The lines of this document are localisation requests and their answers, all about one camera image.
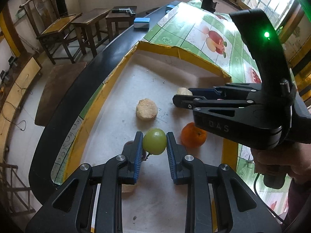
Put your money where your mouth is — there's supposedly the yellow rimmed white tray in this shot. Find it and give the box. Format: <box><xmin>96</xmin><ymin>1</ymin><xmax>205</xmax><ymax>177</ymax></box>
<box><xmin>64</xmin><ymin>42</ymin><xmax>231</xmax><ymax>232</ymax></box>

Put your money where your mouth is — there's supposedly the blue white box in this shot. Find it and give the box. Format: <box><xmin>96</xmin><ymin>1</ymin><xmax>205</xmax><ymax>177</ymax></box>
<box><xmin>133</xmin><ymin>17</ymin><xmax>150</xmax><ymax>30</ymax></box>

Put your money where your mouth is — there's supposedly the wooden chair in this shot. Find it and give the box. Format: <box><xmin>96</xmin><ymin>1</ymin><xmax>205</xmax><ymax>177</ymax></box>
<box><xmin>19</xmin><ymin>0</ymin><xmax>82</xmax><ymax>64</ymax></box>

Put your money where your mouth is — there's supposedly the round breaded cake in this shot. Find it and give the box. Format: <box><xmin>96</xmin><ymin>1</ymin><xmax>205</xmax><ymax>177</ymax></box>
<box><xmin>136</xmin><ymin>98</ymin><xmax>158</xmax><ymax>121</ymax></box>

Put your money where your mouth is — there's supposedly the beige cake chunk front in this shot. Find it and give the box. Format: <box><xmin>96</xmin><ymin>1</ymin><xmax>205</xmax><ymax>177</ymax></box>
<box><xmin>122</xmin><ymin>184</ymin><xmax>137</xmax><ymax>194</ymax></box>

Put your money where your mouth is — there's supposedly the black pen holder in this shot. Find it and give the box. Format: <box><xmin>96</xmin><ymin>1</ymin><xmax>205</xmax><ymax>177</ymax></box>
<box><xmin>200</xmin><ymin>0</ymin><xmax>218</xmax><ymax>14</ymax></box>

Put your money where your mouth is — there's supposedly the black gun shaped tool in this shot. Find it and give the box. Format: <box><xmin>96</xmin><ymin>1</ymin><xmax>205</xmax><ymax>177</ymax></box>
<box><xmin>111</xmin><ymin>7</ymin><xmax>135</xmax><ymax>16</ymax></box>

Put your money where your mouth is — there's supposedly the dark wooden stool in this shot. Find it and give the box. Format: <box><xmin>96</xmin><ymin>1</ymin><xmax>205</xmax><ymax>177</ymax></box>
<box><xmin>105</xmin><ymin>5</ymin><xmax>137</xmax><ymax>42</ymax></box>
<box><xmin>71</xmin><ymin>9</ymin><xmax>111</xmax><ymax>57</ymax></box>

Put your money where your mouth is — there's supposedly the dark plum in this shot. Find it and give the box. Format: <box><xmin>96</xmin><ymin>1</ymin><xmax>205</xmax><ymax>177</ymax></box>
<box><xmin>123</xmin><ymin>140</ymin><xmax>147</xmax><ymax>160</ymax></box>

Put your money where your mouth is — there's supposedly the beige cake chunk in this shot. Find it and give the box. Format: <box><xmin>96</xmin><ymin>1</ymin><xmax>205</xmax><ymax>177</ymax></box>
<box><xmin>176</xmin><ymin>87</ymin><xmax>193</xmax><ymax>96</ymax></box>
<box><xmin>122</xmin><ymin>184</ymin><xmax>137</xmax><ymax>194</ymax></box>

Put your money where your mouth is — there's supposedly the person right hand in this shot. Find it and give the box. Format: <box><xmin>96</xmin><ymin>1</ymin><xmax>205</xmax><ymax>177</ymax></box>
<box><xmin>251</xmin><ymin>143</ymin><xmax>310</xmax><ymax>185</ymax></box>

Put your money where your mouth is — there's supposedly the small green grape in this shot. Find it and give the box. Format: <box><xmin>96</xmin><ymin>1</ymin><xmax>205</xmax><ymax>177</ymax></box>
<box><xmin>142</xmin><ymin>128</ymin><xmax>167</xmax><ymax>155</ymax></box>

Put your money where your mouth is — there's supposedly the large orange tangerine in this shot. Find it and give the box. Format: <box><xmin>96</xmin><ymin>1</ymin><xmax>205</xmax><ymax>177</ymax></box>
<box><xmin>180</xmin><ymin>122</ymin><xmax>207</xmax><ymax>149</ymax></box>

